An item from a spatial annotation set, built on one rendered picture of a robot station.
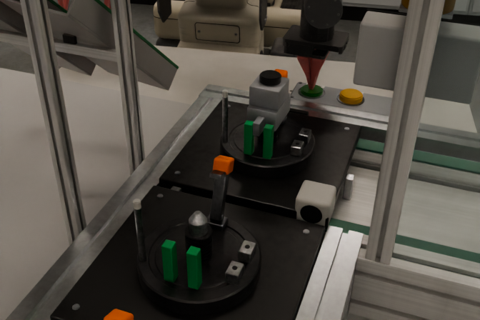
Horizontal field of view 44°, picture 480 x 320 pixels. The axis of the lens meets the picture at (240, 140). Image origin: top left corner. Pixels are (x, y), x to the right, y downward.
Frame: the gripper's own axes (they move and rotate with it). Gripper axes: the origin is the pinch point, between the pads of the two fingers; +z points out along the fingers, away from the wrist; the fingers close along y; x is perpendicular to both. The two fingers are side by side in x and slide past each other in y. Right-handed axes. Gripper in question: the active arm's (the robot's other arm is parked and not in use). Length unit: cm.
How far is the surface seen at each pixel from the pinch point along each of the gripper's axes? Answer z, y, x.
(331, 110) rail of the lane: 1.6, 4.7, -5.3
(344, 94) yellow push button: 0.4, 6.1, -1.2
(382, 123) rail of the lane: 2.0, 13.4, -5.7
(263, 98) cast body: -9.4, -1.6, -24.4
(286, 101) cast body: -7.5, 0.8, -20.7
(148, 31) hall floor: 98, -150, 215
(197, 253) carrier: -6, 0, -52
